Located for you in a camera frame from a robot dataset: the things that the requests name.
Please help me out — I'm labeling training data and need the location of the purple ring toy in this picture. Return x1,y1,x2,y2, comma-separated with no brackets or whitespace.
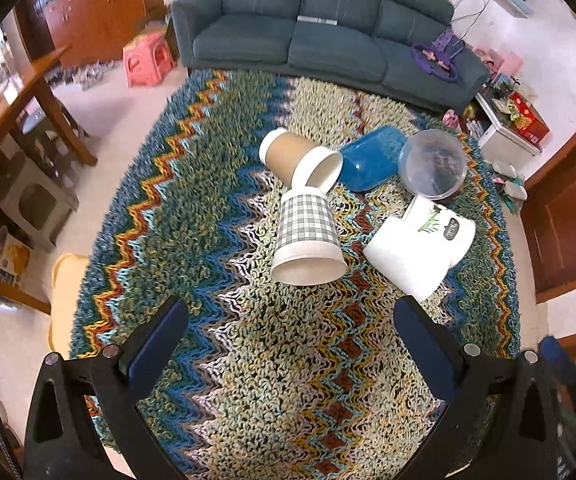
409,27,465,82

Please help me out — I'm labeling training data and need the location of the wooden door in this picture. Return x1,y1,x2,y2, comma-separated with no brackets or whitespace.
521,146,576,304

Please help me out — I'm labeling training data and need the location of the yellow floor mat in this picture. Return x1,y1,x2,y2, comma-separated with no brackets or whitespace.
48,252,89,359

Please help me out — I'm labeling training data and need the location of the wooden cabinet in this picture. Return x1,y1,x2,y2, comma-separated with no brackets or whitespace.
30,0,164,68

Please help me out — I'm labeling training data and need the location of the clear plastic cup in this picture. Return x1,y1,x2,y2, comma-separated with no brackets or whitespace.
399,129,468,202

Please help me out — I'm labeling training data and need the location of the grey plastic stool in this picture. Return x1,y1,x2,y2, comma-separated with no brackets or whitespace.
0,151,79,252

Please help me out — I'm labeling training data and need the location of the red box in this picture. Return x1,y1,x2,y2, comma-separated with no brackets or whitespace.
507,91,550,146

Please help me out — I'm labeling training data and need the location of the white side table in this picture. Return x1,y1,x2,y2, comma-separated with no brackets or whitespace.
476,93,542,169

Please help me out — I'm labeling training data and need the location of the white printed paper cup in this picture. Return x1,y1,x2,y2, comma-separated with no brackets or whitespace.
364,195,476,302

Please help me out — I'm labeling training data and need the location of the wooden dining table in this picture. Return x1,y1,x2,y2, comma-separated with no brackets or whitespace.
0,46,98,166

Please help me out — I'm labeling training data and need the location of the pink plastic stool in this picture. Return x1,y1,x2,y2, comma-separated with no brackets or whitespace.
123,32,176,88

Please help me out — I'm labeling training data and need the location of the plaid paper cup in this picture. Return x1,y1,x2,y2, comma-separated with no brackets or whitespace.
271,186,346,286

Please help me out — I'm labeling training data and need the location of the colourful zigzag shag rug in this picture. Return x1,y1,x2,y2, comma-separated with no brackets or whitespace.
69,68,522,478

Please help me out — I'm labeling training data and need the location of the blue plastic container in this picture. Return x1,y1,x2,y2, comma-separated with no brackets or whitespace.
339,126,407,193

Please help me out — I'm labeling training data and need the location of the dark teal sofa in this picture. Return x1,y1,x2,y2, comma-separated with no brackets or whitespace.
171,0,490,112

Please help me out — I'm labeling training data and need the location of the brown paper cup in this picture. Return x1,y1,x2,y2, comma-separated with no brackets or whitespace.
259,128,343,193

